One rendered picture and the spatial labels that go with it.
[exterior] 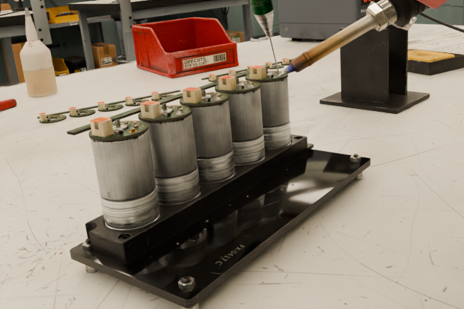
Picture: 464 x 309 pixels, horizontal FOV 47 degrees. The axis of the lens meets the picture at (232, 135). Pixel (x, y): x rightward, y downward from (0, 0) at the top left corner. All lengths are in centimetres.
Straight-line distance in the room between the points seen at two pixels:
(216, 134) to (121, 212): 6
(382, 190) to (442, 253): 7
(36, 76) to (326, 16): 43
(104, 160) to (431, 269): 14
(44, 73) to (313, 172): 42
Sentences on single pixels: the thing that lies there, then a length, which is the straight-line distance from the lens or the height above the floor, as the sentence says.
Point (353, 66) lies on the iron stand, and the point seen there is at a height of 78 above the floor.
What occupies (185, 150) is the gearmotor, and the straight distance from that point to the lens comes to 24.
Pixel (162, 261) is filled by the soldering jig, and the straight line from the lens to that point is 22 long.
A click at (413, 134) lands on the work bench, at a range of 40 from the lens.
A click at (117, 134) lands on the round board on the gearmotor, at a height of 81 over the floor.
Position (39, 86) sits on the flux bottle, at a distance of 65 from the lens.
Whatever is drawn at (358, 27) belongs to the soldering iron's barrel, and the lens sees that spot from 31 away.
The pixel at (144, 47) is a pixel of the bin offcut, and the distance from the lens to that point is 72.
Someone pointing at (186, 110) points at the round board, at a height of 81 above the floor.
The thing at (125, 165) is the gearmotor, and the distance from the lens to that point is 22.
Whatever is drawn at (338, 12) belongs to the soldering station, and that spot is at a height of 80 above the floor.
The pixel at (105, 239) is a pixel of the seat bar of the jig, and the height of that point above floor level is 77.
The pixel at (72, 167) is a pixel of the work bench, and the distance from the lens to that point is 38.
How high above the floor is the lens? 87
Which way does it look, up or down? 18 degrees down
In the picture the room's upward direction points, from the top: 5 degrees counter-clockwise
